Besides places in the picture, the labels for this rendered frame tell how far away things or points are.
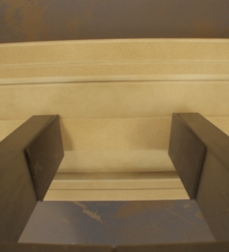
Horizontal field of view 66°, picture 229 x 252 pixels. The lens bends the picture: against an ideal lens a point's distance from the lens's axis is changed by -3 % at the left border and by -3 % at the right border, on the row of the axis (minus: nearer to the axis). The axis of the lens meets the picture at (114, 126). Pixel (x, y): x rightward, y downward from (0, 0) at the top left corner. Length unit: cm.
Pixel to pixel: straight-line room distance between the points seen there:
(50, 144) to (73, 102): 5
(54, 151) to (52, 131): 2
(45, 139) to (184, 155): 12
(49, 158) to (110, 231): 19
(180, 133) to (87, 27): 13
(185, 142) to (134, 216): 17
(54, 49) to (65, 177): 15
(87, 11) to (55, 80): 7
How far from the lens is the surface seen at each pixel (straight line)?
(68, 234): 34
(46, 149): 17
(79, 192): 25
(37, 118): 19
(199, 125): 17
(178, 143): 18
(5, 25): 23
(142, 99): 19
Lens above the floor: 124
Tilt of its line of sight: 67 degrees down
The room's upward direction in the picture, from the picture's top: 179 degrees counter-clockwise
